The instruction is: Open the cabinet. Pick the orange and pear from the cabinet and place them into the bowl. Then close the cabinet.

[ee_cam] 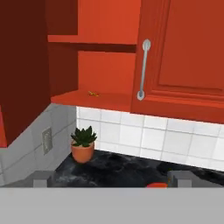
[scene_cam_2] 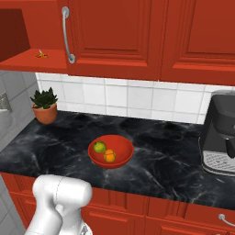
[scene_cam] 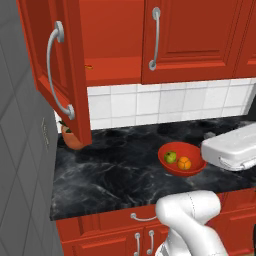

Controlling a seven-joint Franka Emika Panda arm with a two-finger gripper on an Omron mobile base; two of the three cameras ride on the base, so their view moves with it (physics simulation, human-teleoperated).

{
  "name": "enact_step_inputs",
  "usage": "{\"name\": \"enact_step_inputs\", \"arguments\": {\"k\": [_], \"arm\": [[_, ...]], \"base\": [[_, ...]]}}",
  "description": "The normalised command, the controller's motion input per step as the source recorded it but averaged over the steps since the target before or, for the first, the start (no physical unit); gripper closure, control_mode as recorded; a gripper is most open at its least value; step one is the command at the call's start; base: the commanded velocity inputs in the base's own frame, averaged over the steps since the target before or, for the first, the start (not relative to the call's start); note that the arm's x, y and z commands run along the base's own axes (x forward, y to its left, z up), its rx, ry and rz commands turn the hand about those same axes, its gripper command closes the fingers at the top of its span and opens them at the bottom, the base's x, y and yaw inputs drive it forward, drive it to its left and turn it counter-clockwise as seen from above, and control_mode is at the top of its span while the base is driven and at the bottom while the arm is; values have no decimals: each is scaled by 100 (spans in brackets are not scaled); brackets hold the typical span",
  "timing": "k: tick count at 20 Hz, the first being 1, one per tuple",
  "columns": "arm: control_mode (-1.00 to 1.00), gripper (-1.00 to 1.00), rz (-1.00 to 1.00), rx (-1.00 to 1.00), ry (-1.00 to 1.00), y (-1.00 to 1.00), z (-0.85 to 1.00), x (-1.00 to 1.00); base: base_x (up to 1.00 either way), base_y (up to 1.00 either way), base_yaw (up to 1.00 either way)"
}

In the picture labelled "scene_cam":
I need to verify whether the green pear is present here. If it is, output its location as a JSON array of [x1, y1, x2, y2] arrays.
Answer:
[[163, 150, 178, 165]]

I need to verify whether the orange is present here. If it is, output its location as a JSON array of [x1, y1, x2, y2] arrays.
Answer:
[[176, 156, 193, 171]]

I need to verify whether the red bowl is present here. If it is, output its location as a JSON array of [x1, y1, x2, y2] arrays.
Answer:
[[157, 141, 208, 178]]

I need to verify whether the red open cabinet door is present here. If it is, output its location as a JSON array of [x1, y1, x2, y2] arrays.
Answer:
[[16, 0, 93, 147]]

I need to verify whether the red base cabinet door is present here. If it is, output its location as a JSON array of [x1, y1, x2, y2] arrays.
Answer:
[[144, 224, 172, 256], [70, 227, 146, 256]]

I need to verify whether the red closed cabinet door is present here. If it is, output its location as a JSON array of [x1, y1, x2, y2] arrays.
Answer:
[[141, 0, 255, 85]]

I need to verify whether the red base cabinet run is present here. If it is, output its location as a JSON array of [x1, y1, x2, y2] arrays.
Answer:
[[205, 187, 256, 256]]

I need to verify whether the red narrow cabinet door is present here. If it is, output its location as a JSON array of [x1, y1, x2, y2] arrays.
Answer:
[[232, 0, 256, 80]]

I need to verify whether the terracotta potted plant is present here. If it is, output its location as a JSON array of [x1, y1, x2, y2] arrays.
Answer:
[[58, 120, 85, 151]]

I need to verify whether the red drawer front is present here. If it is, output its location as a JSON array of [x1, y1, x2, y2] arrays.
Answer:
[[55, 203, 168, 243]]

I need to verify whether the white countertop appliance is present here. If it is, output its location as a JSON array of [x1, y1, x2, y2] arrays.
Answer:
[[200, 123, 256, 173]]

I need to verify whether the red wall cabinet body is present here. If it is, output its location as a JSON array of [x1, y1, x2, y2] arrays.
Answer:
[[78, 0, 146, 88]]

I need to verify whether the silver drawer handle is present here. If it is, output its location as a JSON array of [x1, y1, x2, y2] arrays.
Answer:
[[129, 212, 158, 223]]

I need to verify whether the curved silver door handle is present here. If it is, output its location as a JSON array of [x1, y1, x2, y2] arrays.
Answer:
[[46, 20, 76, 121]]

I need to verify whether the silver base cabinet handle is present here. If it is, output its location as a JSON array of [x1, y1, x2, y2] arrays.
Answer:
[[133, 232, 141, 256], [147, 229, 156, 256]]

